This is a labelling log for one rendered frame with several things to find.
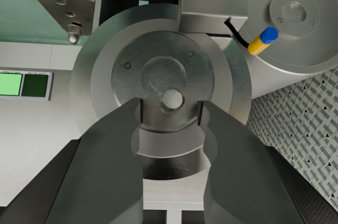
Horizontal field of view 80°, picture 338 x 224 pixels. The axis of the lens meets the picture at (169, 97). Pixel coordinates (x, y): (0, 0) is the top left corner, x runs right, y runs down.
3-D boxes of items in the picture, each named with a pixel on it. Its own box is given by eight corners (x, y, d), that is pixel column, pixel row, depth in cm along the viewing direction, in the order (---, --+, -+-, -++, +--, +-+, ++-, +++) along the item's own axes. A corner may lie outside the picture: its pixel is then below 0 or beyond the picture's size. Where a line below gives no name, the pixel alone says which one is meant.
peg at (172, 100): (167, 82, 12) (189, 94, 11) (165, 92, 14) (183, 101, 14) (155, 103, 11) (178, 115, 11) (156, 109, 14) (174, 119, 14)
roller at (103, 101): (232, 22, 18) (235, 160, 15) (188, 89, 43) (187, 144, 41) (97, 13, 17) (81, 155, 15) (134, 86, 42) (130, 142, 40)
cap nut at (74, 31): (79, 24, 50) (77, 41, 49) (85, 31, 54) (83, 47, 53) (64, 23, 50) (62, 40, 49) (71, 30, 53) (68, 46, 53)
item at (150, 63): (201, 21, 15) (227, 117, 14) (196, 34, 17) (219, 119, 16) (102, 38, 15) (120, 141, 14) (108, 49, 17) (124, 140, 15)
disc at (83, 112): (249, 7, 18) (256, 183, 15) (246, 11, 19) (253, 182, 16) (80, -4, 17) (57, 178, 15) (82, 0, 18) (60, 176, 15)
